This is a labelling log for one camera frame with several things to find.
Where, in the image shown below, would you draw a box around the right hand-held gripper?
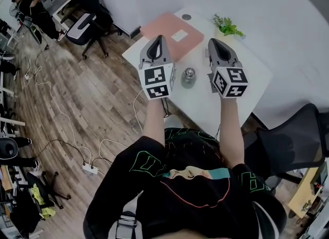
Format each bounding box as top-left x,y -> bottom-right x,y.
208,38 -> 250,100

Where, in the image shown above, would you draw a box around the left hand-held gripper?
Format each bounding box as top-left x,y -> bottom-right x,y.
137,35 -> 177,101

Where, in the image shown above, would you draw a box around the person's right forearm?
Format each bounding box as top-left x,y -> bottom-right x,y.
217,97 -> 245,170

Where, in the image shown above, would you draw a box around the person's left forearm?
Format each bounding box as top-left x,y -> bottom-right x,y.
142,98 -> 167,148

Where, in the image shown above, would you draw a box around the green potted plant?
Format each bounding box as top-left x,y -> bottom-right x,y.
212,13 -> 246,39

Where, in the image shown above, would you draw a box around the person's grey trousers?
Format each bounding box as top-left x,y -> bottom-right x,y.
163,114 -> 185,130

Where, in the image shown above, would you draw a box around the grey black office chair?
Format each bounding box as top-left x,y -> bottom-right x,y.
65,11 -> 123,61

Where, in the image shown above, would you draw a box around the black mesh office chair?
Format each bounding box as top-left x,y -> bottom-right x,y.
242,102 -> 329,195

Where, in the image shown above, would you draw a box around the white power strip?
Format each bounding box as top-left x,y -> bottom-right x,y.
82,162 -> 100,175

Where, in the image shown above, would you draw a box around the person's black printed shirt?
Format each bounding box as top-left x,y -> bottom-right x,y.
83,127 -> 288,239

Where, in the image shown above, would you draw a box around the light wooden desk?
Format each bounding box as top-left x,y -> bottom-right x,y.
287,166 -> 325,219

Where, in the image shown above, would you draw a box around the small desk plant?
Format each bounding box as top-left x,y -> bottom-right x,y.
300,198 -> 314,212

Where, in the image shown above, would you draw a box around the yellow safety vest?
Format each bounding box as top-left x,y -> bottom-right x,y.
29,183 -> 57,220

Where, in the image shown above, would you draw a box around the cluttered storage shelf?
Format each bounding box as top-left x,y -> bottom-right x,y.
0,166 -> 29,236

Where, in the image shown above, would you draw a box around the black swivel chair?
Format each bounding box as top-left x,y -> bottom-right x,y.
10,170 -> 72,233

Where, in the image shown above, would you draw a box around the white floor cable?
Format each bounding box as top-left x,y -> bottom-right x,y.
98,88 -> 145,177
24,65 -> 93,166

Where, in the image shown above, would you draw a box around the black floor cable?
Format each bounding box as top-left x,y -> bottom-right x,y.
35,139 -> 114,168

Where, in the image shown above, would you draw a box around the white desk frame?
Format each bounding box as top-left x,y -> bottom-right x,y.
0,70 -> 27,131

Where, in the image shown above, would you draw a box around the grey backpack strap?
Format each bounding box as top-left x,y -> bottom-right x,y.
115,210 -> 144,239

